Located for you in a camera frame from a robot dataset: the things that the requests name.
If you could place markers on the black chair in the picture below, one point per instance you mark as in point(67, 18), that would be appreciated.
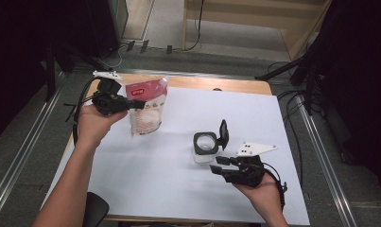
point(96, 209)

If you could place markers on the red and white pouch bag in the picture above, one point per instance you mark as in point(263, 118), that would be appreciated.
point(147, 107)

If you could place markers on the metal floor rail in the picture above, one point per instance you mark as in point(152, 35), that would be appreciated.
point(194, 74)
point(24, 142)
point(326, 164)

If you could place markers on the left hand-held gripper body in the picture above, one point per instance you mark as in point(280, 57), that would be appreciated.
point(108, 96)

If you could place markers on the light wooden shelf frame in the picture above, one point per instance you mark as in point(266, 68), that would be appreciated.
point(257, 14)

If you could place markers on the white paper sheet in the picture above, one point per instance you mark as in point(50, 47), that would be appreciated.
point(185, 189)

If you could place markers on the dark cabinet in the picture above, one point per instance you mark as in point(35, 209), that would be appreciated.
point(106, 25)

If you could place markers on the person's right hand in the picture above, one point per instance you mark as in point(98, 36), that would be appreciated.
point(263, 195)

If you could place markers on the clear jar with black lid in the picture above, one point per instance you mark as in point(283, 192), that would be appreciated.
point(206, 145)

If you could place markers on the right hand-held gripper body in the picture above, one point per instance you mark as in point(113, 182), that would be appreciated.
point(249, 170)

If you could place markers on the person's left hand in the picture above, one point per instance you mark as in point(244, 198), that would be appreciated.
point(93, 126)

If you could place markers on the black metal stand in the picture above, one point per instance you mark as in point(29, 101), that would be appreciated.
point(304, 72)
point(51, 72)

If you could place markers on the wooden table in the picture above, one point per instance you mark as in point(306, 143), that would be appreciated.
point(210, 84)

